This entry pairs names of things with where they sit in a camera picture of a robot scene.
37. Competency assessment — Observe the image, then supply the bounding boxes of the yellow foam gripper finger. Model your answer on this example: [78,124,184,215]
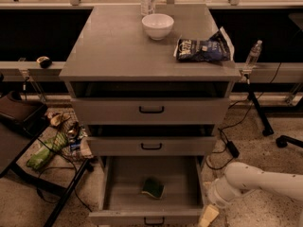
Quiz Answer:
[198,204,219,227]

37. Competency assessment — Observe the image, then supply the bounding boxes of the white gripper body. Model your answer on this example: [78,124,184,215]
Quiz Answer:
[207,177,241,209]

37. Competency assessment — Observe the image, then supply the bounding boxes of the green and yellow sponge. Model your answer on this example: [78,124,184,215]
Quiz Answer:
[141,178,165,200]

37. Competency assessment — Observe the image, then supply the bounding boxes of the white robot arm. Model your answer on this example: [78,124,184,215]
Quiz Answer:
[198,162,303,227]

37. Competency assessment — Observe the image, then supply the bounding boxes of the grey middle drawer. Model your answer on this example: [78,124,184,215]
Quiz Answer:
[87,136,216,156]

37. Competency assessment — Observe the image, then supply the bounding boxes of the grey open bottom drawer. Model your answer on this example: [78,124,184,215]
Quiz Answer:
[89,156,204,225]

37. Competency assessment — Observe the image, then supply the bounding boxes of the grey top drawer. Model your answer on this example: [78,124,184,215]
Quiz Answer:
[71,98,229,125]

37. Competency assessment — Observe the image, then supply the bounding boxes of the grey drawer cabinet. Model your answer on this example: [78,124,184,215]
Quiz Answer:
[58,3,241,163]

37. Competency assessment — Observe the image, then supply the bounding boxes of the black power adapter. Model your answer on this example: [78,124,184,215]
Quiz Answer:
[226,141,240,158]

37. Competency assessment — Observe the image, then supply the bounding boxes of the black chair base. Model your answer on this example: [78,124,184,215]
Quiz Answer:
[276,135,303,148]

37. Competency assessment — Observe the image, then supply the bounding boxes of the clear plastic water bottle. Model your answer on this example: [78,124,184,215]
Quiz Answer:
[244,40,262,70]

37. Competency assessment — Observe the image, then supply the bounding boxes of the dark blue chip bag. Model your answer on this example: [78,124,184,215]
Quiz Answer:
[173,27,235,62]

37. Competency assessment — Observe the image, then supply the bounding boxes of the green snack bag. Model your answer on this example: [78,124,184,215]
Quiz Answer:
[27,132,68,170]

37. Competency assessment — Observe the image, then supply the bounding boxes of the white ceramic bowl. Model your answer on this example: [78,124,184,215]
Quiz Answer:
[141,13,174,40]

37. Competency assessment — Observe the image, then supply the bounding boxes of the black tape measure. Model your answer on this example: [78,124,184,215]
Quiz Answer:
[36,56,52,69]

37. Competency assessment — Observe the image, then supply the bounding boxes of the wire basket of items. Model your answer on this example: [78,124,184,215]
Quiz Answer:
[47,110,93,162]

